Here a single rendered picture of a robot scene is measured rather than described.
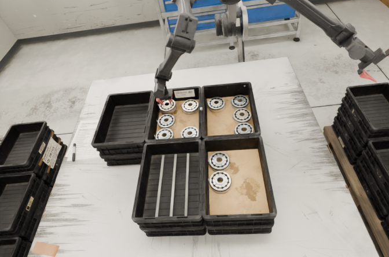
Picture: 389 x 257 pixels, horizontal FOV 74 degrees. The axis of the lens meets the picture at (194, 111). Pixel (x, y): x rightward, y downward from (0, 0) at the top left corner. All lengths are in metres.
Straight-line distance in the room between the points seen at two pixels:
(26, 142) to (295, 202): 2.02
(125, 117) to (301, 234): 1.15
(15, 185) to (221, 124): 1.64
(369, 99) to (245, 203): 1.38
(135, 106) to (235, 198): 0.87
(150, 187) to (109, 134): 0.46
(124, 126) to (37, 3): 3.29
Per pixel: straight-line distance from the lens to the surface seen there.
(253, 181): 1.30
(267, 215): 1.13
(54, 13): 4.61
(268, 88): 1.89
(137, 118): 1.64
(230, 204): 1.25
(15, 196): 2.35
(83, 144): 1.85
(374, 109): 2.22
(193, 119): 1.53
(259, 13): 3.33
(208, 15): 3.24
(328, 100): 2.89
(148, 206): 1.31
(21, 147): 2.46
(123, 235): 1.44
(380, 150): 2.15
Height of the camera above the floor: 1.98
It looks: 47 degrees down
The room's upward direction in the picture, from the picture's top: 11 degrees counter-clockwise
